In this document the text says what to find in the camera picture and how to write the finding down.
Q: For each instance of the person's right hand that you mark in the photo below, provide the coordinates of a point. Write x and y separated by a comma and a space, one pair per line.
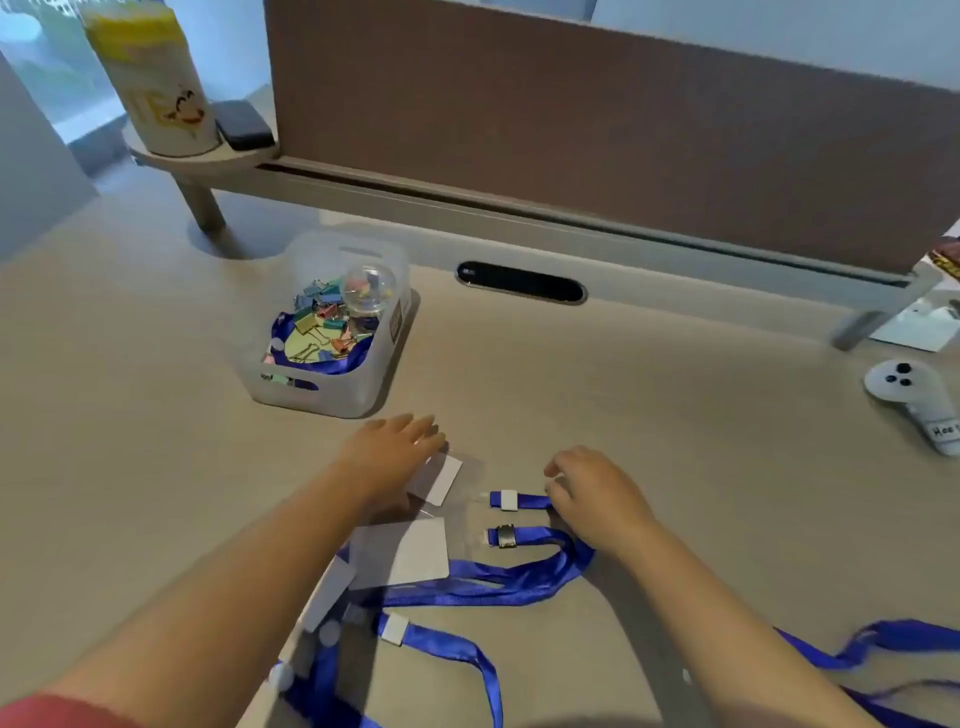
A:
600, 502

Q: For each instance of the white handheld controller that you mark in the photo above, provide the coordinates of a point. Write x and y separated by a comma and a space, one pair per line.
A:
892, 382

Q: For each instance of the dark red snack bag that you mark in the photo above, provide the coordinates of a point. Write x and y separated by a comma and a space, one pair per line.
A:
949, 259

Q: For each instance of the person's red sleeve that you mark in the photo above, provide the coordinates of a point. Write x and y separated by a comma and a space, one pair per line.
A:
45, 716

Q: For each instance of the person's left forearm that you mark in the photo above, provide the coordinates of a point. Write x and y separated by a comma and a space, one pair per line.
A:
225, 600

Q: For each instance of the person's left hand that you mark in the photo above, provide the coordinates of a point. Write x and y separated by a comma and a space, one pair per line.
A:
390, 457

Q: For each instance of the brown desk divider panel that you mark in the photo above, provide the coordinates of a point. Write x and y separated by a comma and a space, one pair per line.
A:
600, 135

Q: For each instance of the window with grey frame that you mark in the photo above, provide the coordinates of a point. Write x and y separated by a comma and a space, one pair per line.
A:
45, 75

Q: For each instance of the white canister with yellow lid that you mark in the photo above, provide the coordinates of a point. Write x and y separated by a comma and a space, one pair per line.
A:
157, 82

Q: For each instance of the clear plastic ball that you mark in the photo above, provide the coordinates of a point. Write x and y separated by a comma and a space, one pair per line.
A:
367, 289

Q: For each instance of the pile of colourful binder clips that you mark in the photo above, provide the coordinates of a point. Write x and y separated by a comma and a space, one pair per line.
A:
311, 330

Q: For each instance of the translucent plastic storage bin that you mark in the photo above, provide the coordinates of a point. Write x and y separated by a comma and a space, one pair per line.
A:
360, 390

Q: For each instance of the person's right forearm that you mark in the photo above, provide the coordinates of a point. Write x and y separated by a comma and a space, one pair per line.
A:
712, 637

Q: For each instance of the small black case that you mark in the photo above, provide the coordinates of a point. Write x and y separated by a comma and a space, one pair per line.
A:
244, 126

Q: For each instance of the white paper box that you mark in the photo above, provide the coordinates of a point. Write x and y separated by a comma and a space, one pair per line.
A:
922, 330

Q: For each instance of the grey metal desk shelf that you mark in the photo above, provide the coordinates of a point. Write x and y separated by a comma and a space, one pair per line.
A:
450, 214

